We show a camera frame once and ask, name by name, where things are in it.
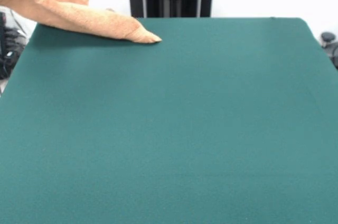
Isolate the tan terry towel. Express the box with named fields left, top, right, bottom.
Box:
left=0, top=0, right=163, bottom=44

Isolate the black equipment pile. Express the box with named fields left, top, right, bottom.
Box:
left=0, top=11, right=29, bottom=81

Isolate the dark green table cloth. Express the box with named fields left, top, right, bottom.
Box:
left=0, top=16, right=338, bottom=224

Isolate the grey office chair base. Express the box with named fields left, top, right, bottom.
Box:
left=321, top=32, right=338, bottom=70

